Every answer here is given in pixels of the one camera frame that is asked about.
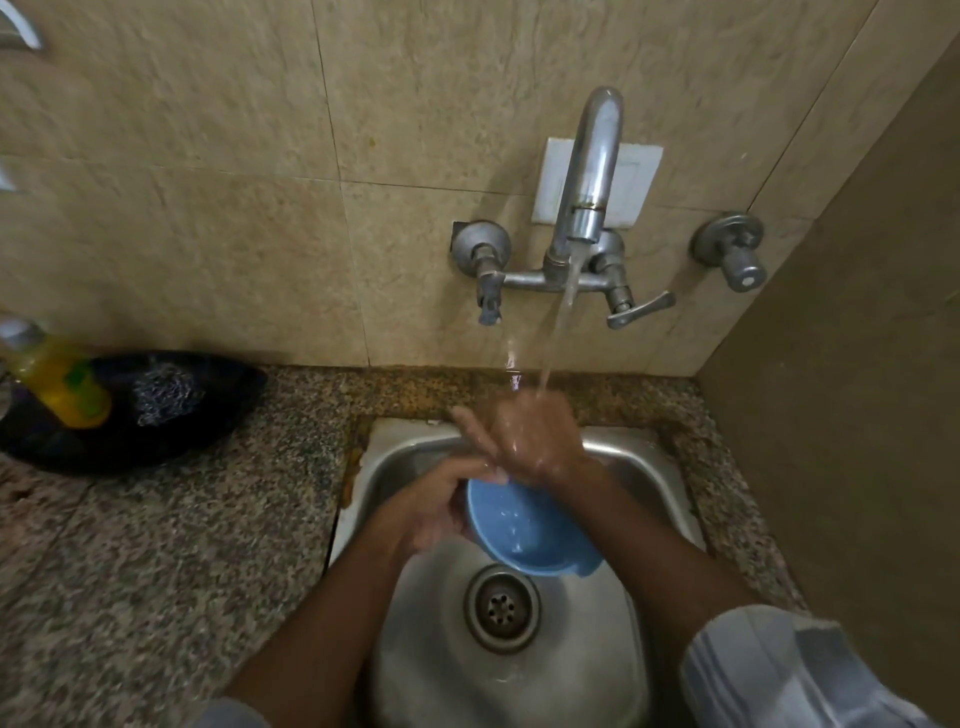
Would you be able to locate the person's right hand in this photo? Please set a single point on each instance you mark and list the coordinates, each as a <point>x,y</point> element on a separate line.
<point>536,442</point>

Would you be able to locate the person's left hand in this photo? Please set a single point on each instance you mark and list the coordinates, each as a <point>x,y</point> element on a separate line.
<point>427,510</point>

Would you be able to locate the person's right fingers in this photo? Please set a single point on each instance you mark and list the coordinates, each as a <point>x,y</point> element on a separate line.
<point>480,435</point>

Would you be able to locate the person's left fingers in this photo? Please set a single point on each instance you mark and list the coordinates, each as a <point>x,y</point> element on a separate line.
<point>480,470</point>

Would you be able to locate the blue plastic bowl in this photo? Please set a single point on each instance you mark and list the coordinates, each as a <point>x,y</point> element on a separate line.
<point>525,529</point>

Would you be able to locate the person's left forearm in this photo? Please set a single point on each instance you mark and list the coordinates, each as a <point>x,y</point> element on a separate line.
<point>322,622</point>

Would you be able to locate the person's right forearm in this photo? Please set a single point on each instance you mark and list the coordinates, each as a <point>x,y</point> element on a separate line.
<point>660,555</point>

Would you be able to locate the round sink drain strainer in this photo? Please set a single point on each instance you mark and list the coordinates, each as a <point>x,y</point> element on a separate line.
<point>502,607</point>

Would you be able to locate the stainless steel sink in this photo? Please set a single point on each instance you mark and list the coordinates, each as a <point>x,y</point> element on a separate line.
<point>450,645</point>

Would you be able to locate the black plastic tray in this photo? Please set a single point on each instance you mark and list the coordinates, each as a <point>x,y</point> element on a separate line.
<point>187,409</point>

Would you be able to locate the steel wool scrubber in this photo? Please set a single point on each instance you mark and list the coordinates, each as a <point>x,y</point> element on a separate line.
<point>166,395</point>

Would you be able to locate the white striped shirt sleeve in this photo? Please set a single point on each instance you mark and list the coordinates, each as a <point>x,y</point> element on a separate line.
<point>787,675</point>

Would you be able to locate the yellow dish soap bottle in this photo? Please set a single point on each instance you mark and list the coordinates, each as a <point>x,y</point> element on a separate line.
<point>60,375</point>

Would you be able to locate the steel wall mixer faucet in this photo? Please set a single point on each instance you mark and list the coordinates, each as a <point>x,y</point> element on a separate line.
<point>577,225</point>

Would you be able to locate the white wall plate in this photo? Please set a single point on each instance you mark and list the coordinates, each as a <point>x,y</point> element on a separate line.
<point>637,184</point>

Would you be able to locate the steel wall stop valve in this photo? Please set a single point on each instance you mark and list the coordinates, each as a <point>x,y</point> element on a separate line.
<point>731,251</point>

